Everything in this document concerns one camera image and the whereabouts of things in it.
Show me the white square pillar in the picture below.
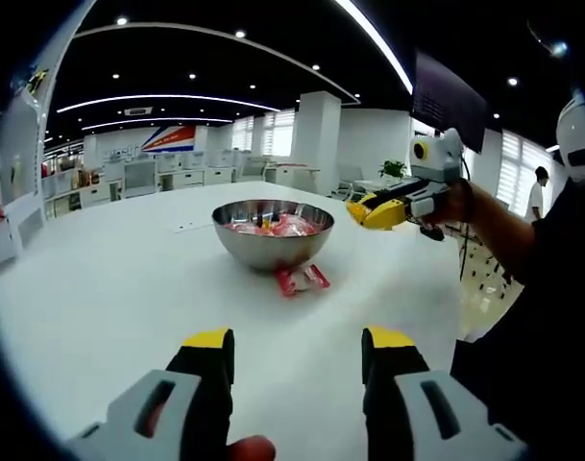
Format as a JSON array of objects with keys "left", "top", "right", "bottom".
[{"left": 291, "top": 90, "right": 342, "bottom": 193}]

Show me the grey mesh office chair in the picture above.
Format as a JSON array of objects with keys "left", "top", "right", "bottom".
[{"left": 123, "top": 160, "right": 158, "bottom": 197}]

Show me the heap of marshmallow packets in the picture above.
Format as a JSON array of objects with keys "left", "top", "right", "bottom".
[{"left": 222, "top": 213, "right": 322, "bottom": 239}]

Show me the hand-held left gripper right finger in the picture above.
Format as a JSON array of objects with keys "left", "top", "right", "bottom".
[{"left": 361, "top": 327, "right": 532, "bottom": 461}]

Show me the row of white office desks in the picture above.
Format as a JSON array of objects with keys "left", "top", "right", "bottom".
[{"left": 41, "top": 148, "right": 322, "bottom": 213}]

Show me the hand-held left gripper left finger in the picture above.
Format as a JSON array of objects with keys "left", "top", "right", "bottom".
[{"left": 63, "top": 328, "right": 236, "bottom": 461}]

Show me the large dark wall screen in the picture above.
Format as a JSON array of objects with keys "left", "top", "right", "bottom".
[{"left": 411, "top": 50, "right": 488, "bottom": 153}]

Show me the pink marshmallow packet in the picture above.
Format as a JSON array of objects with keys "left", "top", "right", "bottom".
[{"left": 274, "top": 263, "right": 331, "bottom": 299}]

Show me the white chest-worn device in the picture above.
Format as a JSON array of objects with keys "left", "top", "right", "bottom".
[{"left": 555, "top": 92, "right": 585, "bottom": 183}]

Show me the person in black shirt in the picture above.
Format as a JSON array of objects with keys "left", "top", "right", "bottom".
[{"left": 450, "top": 177, "right": 585, "bottom": 461}]

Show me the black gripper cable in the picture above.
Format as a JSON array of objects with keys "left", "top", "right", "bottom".
[{"left": 457, "top": 143, "right": 472, "bottom": 283}]

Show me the white table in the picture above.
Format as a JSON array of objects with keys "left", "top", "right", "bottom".
[{"left": 0, "top": 180, "right": 461, "bottom": 461}]

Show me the striped wall mural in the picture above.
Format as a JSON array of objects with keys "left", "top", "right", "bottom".
[{"left": 142, "top": 125, "right": 197, "bottom": 154}]

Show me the potted green plant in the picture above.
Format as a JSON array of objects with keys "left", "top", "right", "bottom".
[{"left": 378, "top": 160, "right": 408, "bottom": 181}]

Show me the person's left hand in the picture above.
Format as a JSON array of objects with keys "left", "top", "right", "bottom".
[{"left": 224, "top": 434, "right": 278, "bottom": 461}]

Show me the white display shelf unit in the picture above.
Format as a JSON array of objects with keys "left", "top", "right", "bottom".
[{"left": 0, "top": 0, "right": 96, "bottom": 270}]

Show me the pile of snack bags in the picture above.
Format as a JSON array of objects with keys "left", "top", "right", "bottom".
[{"left": 25, "top": 69, "right": 52, "bottom": 93}]

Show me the person's right hand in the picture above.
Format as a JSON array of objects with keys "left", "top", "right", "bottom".
[{"left": 420, "top": 177, "right": 475, "bottom": 229}]

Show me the steel bowl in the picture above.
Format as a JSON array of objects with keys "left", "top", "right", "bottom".
[{"left": 211, "top": 200, "right": 335, "bottom": 273}]

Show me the ceiling light strip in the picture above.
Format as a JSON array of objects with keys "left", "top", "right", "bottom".
[{"left": 334, "top": 0, "right": 413, "bottom": 92}]

